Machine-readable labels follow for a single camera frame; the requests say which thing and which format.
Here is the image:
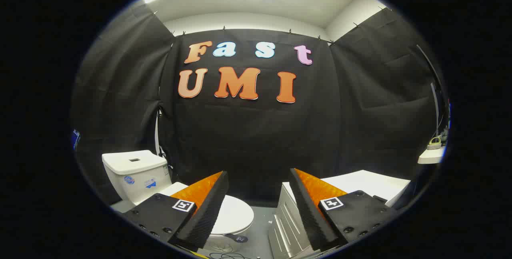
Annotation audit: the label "white drawer cabinet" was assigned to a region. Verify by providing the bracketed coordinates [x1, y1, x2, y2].
[268, 170, 412, 259]

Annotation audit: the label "white toilet lid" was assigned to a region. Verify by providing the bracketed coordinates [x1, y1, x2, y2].
[158, 182, 254, 236]

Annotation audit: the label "white toilet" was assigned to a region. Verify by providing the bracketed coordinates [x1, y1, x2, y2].
[102, 150, 254, 253]

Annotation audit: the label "black floor cables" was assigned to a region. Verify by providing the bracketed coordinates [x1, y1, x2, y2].
[208, 252, 250, 259]

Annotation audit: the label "black backdrop cloth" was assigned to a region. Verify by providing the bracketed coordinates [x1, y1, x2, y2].
[71, 1, 448, 207]

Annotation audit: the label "white shelf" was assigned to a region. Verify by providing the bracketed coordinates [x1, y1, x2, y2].
[417, 147, 446, 165]

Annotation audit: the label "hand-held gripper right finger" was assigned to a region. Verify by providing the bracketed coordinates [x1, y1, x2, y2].
[289, 168, 398, 252]

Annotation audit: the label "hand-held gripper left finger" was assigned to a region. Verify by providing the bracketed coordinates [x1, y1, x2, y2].
[122, 171, 229, 251]

